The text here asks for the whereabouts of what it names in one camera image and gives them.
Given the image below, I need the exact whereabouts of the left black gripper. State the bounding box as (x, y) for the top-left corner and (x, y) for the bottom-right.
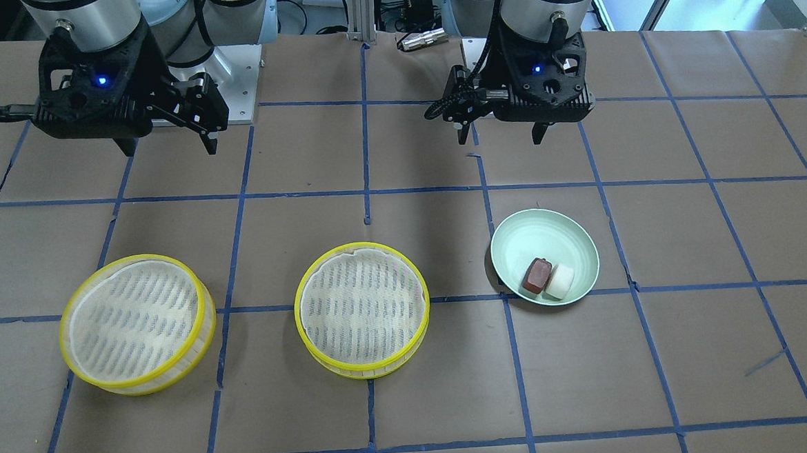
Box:
(443, 11), (595, 145)

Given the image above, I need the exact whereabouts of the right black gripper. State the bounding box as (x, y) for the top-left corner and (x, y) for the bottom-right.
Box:
(0, 21), (229, 158)

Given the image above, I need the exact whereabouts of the brown bun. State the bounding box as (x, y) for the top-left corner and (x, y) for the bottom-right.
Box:
(521, 257), (552, 295)

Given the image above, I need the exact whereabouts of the white bun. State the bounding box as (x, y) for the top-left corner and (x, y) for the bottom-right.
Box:
(543, 263), (575, 301)

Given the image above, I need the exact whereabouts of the yellow steamer basket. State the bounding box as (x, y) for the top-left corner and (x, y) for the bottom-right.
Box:
(294, 241), (432, 380)
(58, 254), (218, 396)

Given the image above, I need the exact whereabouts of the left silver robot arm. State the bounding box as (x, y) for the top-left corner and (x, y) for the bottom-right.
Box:
(424, 0), (596, 145)

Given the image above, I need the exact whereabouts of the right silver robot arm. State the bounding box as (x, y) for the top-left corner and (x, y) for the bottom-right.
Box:
(0, 0), (278, 156)

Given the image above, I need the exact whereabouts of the silver metal connector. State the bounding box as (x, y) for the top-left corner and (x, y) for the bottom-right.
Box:
(396, 28), (450, 52)

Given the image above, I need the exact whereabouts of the mint green bowl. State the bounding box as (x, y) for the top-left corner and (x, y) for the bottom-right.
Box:
(490, 209), (601, 306)

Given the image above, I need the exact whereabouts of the black power adapter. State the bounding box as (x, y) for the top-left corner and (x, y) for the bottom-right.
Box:
(402, 0), (435, 26)

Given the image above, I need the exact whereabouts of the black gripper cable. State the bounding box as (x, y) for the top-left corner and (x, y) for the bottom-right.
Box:
(418, 1), (509, 123)

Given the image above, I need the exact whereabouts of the aluminium frame post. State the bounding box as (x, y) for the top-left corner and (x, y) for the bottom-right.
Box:
(343, 0), (379, 47)

